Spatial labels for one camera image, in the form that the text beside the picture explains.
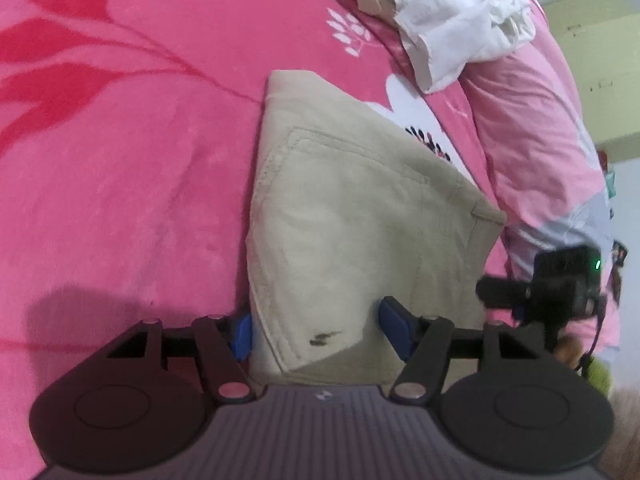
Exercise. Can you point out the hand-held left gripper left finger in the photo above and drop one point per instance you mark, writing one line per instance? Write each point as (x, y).
(243, 335)

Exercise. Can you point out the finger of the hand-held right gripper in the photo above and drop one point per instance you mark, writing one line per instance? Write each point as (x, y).
(502, 292)

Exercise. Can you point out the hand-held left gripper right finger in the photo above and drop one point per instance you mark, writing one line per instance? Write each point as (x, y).
(397, 327)

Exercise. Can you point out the beige pants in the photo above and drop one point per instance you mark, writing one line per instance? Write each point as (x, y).
(350, 220)

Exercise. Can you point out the person's right forearm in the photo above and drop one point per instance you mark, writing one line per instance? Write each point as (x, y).
(625, 420)

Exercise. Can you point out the teal plastic item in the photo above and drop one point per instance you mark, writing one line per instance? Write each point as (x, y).
(609, 182)

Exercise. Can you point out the pink floral blanket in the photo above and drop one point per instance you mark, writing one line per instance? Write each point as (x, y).
(125, 160)

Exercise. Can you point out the pale yellow cabinet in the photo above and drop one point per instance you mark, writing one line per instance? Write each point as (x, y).
(600, 60)

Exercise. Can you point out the white garment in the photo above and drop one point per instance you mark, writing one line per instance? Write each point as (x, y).
(450, 20)

